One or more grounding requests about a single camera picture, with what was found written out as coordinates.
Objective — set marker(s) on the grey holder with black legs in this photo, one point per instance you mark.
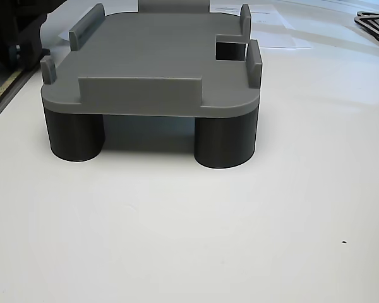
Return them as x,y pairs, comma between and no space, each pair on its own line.
151,47

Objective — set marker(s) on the white paper sheet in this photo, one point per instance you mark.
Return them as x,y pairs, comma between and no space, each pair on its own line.
271,14
64,34

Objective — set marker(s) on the rectangular frame with yellowish tape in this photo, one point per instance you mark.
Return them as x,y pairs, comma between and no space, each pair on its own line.
4,89

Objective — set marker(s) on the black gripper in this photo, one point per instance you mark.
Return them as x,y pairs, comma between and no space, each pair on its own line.
9,19

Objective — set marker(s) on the black flat frame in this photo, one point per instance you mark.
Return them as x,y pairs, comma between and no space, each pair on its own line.
371,30
377,14

